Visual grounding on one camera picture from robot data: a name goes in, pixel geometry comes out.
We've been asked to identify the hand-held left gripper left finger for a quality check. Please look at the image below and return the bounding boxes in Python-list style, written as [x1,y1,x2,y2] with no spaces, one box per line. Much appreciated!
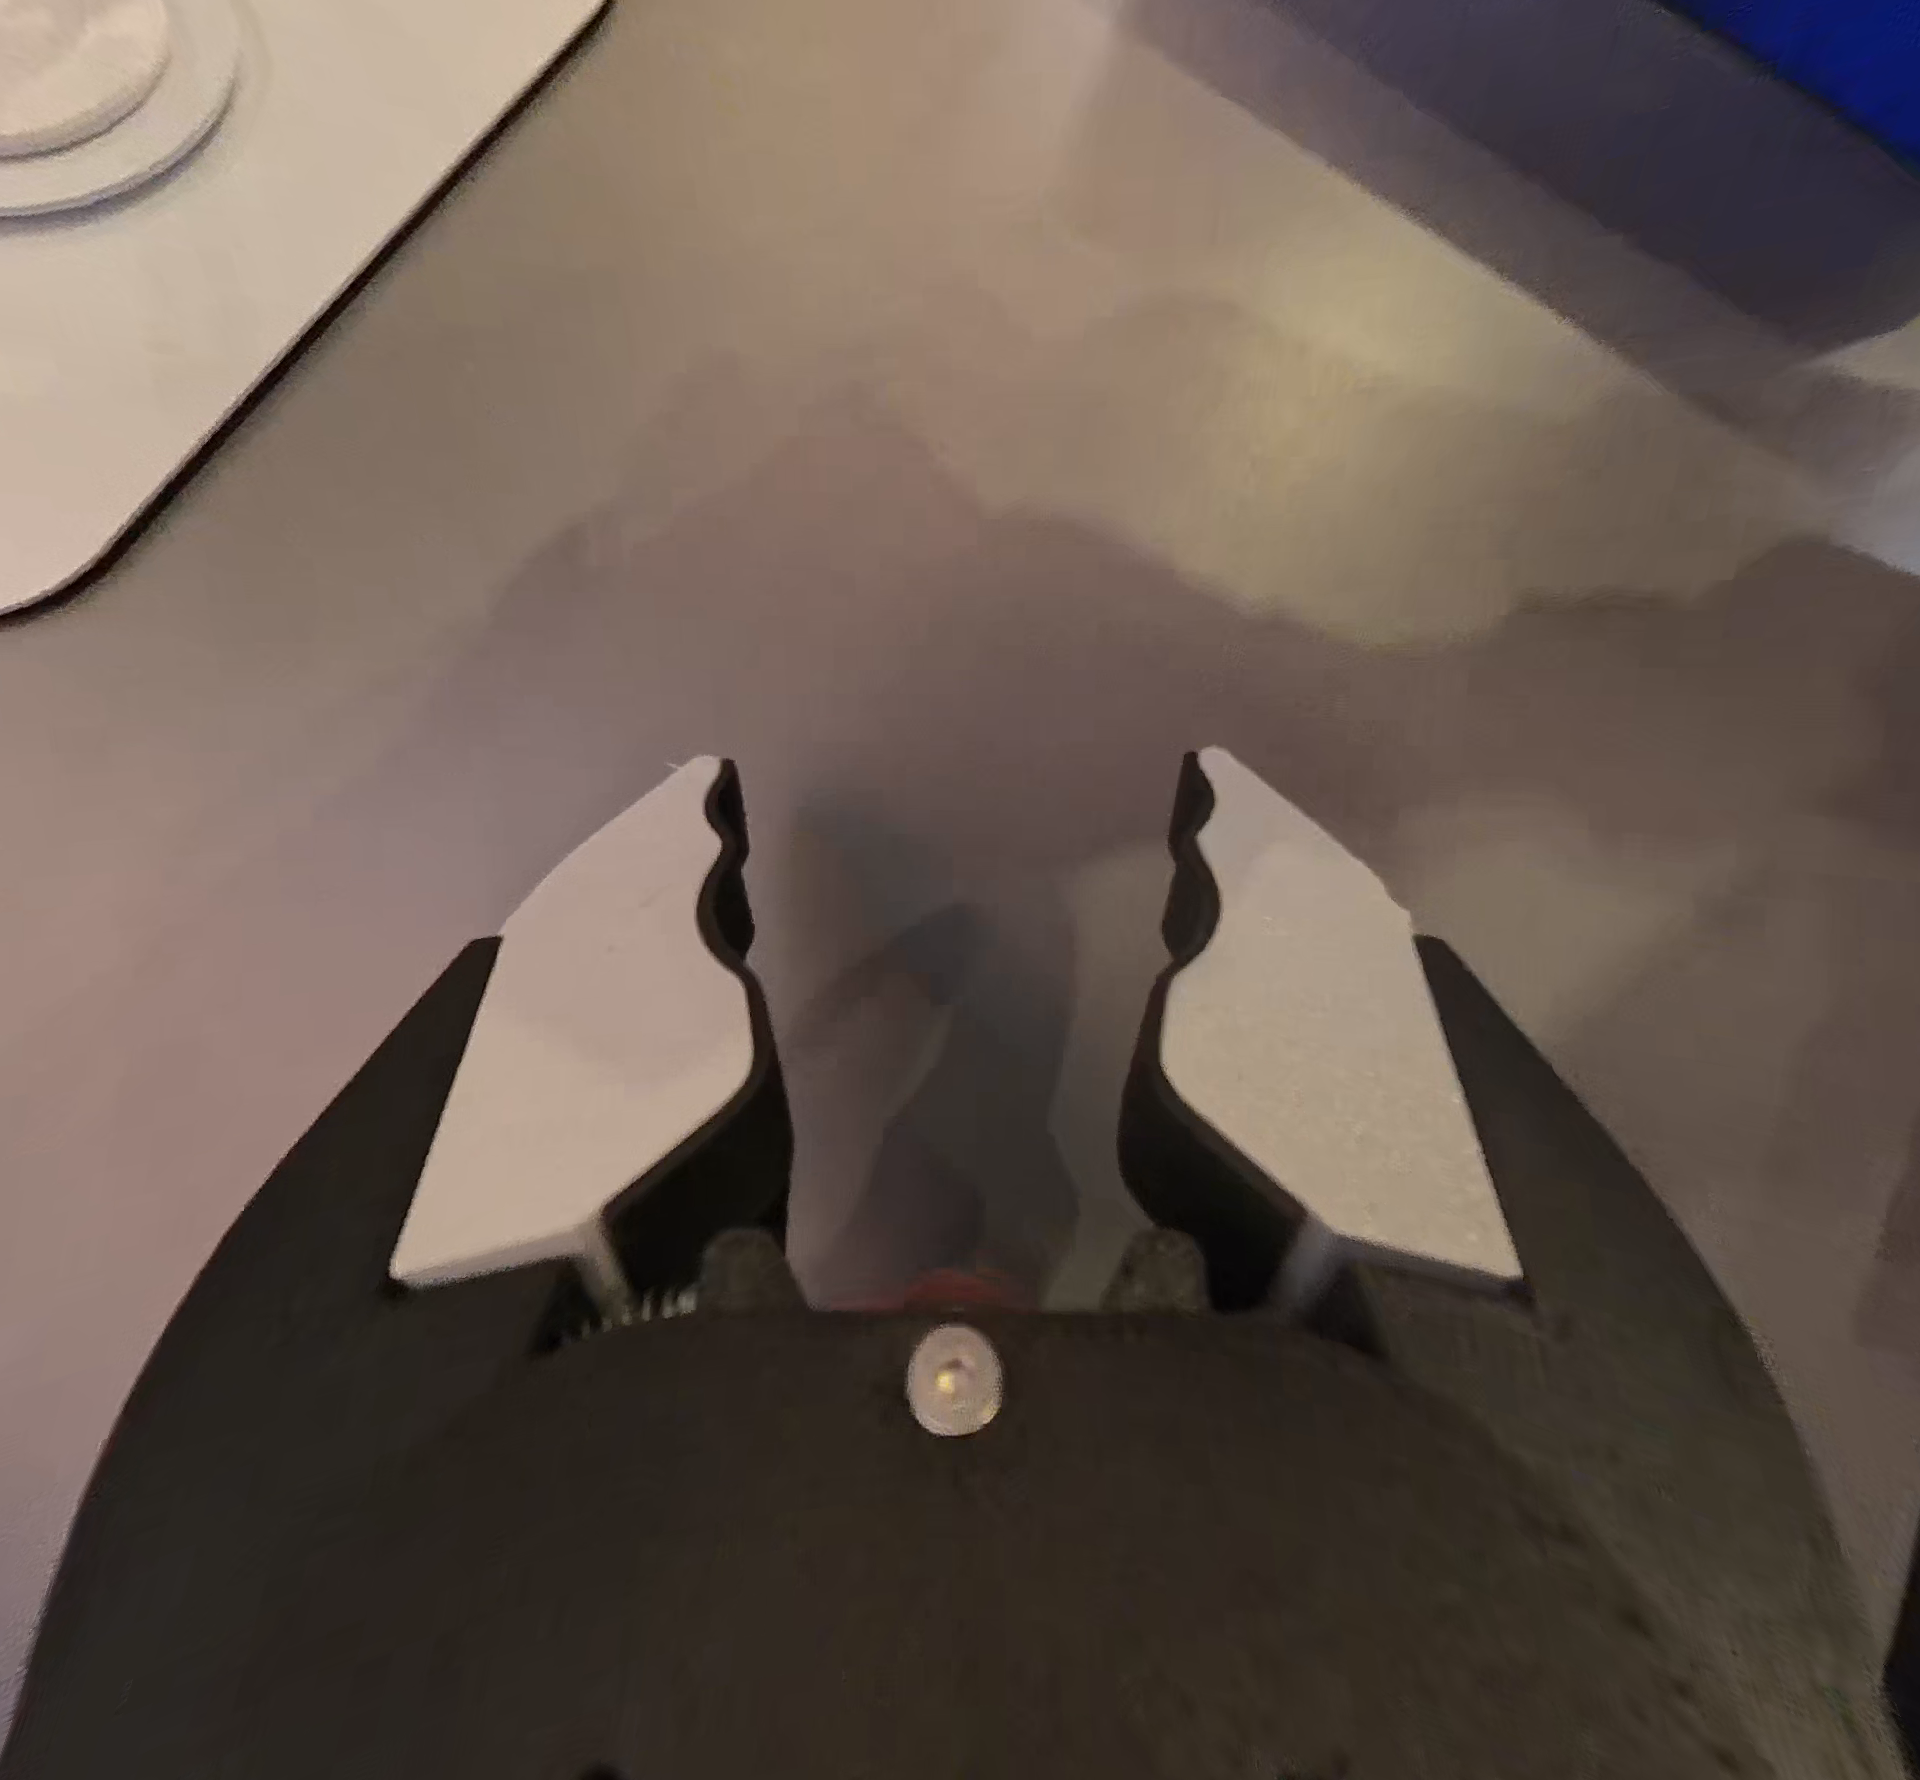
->
[390,757,792,1289]

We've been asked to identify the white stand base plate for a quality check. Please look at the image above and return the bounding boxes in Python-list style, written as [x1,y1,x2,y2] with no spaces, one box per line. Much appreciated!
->
[0,0,617,620]

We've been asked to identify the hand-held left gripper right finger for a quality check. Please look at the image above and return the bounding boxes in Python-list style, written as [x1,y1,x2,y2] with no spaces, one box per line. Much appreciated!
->
[1119,748,1527,1310]

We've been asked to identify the clear acrylic stand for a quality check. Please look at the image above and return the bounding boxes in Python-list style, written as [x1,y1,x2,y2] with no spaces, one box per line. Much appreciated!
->
[0,0,244,218]

